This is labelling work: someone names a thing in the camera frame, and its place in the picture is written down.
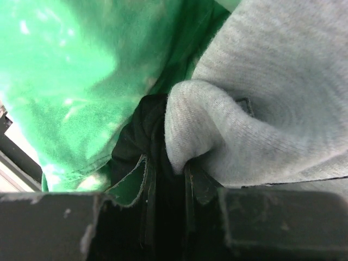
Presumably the black cloth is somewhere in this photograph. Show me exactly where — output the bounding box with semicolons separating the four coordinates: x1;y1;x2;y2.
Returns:
108;94;184;198

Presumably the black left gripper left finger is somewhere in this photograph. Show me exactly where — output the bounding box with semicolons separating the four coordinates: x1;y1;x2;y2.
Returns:
140;159;157;249

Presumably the grey cloth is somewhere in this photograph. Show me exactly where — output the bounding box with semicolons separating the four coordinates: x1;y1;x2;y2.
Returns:
165;1;347;187

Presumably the green tie-dye cloth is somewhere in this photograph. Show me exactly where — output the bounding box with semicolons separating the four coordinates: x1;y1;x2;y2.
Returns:
1;1;230;206

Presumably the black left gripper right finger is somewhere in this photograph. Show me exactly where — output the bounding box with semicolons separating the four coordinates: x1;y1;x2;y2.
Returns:
184;163;222;234

